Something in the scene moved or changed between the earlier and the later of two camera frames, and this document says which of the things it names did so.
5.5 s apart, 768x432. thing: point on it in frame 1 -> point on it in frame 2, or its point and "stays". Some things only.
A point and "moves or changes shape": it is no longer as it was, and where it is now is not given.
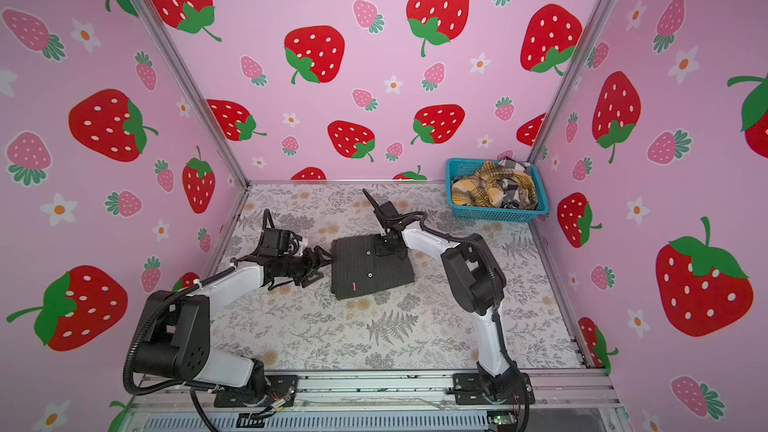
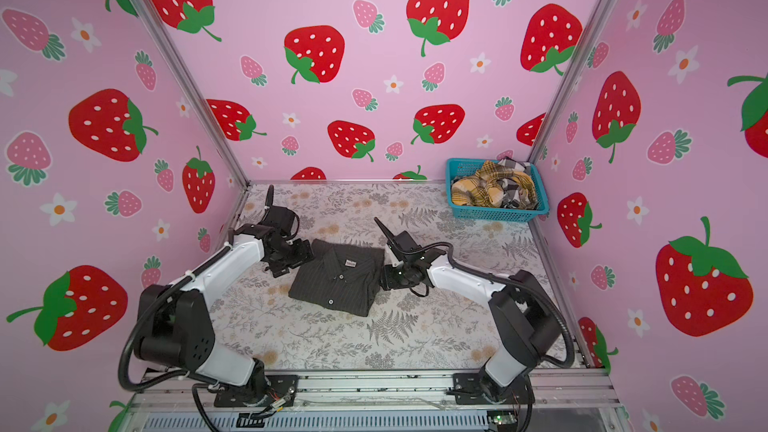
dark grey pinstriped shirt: [356, 268] moves or changes shape
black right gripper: [378, 247] -> [387, 280]
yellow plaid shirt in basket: [484, 189] stays
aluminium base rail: [175, 401] stays
